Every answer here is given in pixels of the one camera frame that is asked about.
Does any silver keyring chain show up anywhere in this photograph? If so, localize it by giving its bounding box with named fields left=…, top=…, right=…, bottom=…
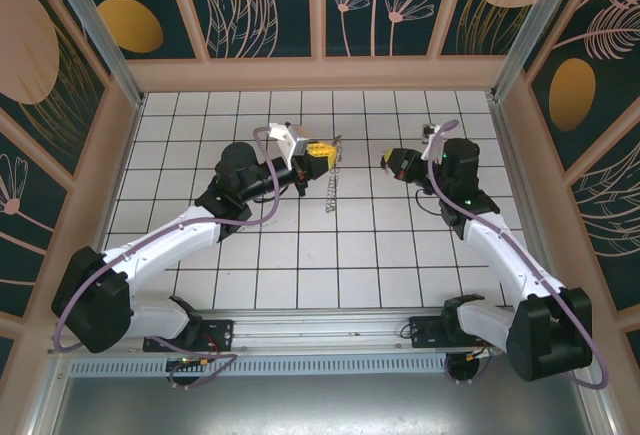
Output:
left=323, top=133, right=347, bottom=215

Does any green circuit board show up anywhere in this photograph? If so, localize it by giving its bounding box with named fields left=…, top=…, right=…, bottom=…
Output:
left=167, top=354, right=214, bottom=371

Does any grey metal plate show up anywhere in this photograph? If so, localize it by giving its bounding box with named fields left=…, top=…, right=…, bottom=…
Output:
left=49, top=374, right=601, bottom=435

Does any aluminium side rail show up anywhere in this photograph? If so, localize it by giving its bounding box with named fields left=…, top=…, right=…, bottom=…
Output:
left=487, top=97, right=621, bottom=435

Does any aluminium frame post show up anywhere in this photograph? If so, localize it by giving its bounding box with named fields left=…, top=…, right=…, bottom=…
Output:
left=39, top=0, right=146, bottom=109
left=489, top=0, right=599, bottom=104

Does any aluminium mounting rail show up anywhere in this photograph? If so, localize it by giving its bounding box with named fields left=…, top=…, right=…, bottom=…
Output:
left=47, top=307, right=506, bottom=356

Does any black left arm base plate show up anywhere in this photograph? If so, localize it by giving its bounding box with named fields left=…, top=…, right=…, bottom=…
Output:
left=143, top=319, right=236, bottom=354

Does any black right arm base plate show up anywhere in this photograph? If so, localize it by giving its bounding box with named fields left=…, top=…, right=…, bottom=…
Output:
left=408, top=315, right=451, bottom=351

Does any grey slotted cable duct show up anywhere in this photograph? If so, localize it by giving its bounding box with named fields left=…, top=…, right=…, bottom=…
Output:
left=69, top=357, right=451, bottom=376

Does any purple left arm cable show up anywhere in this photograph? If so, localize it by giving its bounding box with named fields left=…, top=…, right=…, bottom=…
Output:
left=52, top=126, right=281, bottom=392

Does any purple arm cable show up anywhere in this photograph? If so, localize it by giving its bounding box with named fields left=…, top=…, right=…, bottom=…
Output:
left=52, top=126, right=281, bottom=392
left=427, top=118, right=610, bottom=394

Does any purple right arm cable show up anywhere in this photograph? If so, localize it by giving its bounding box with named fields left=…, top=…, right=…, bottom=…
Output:
left=427, top=118, right=610, bottom=394

